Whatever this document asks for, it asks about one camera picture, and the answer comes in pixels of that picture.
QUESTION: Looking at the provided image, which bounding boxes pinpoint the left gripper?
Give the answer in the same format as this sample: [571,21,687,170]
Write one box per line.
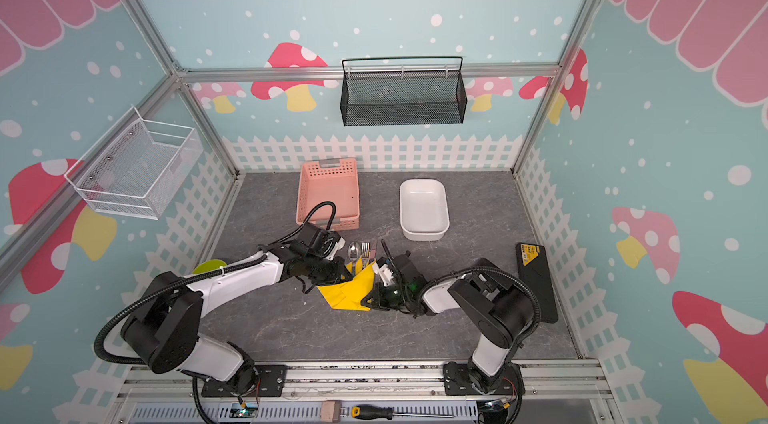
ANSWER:
[303,253,354,286]

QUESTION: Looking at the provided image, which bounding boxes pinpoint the black box yellow label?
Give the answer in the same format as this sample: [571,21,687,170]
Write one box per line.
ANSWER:
[515,243,559,324]

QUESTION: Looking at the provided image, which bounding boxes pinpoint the fork with teal handle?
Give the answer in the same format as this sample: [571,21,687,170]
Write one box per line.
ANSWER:
[361,241,372,265]

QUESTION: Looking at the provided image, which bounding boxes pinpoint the spoon with teal handle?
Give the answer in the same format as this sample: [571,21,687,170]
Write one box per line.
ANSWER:
[348,241,363,263]

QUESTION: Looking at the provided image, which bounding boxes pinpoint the white plastic bin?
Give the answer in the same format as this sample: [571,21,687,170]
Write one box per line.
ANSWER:
[399,178,450,242]

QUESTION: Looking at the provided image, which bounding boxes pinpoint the yellow black screwdriver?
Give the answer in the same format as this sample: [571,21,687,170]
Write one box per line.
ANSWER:
[349,404,455,421]

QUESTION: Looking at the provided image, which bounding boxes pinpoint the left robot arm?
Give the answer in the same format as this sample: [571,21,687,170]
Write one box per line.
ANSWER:
[93,223,352,396]

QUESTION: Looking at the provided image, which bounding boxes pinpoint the white wire mesh basket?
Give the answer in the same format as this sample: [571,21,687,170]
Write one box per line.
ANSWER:
[64,108,203,220]

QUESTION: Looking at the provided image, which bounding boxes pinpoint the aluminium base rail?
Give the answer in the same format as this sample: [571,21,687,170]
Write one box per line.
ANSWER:
[106,359,622,423]

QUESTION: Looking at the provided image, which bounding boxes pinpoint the black wire mesh basket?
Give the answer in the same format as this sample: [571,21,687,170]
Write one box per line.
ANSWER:
[340,56,468,127]

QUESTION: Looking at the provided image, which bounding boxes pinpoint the yellow paper napkin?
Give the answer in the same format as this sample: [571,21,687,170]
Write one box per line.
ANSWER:
[318,258,375,312]

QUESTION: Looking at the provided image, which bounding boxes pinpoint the green plastic bowl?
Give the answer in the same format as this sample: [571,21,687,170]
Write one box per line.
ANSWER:
[192,259,227,275]

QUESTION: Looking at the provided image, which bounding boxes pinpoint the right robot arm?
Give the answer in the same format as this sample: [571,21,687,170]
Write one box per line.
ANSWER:
[361,242,542,397]

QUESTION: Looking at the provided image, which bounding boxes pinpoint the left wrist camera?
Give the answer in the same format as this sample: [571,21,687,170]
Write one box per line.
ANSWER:
[324,237,346,260]

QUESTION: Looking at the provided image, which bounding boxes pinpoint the pink plastic basket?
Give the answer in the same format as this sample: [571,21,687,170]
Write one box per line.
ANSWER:
[296,158,360,231]

